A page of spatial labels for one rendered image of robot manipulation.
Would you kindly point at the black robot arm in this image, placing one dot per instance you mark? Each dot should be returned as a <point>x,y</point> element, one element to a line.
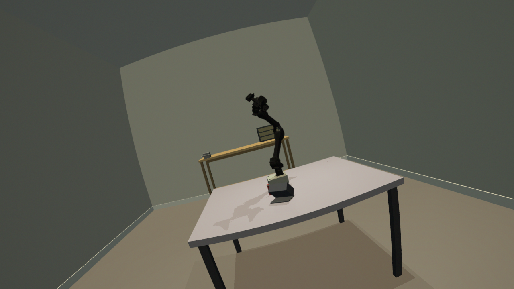
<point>275,162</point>

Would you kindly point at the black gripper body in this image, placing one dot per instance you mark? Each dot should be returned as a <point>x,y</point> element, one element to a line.
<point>257,104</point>

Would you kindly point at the dark grey sloped panel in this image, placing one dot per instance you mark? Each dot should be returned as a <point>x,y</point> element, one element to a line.
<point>283,192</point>

